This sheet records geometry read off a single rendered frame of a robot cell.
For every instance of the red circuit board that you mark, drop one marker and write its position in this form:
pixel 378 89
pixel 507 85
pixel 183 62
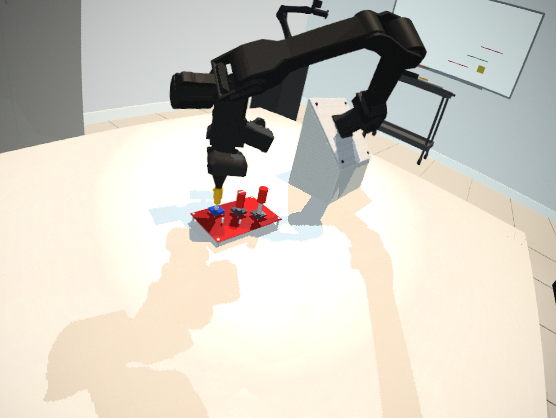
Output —
pixel 240 216

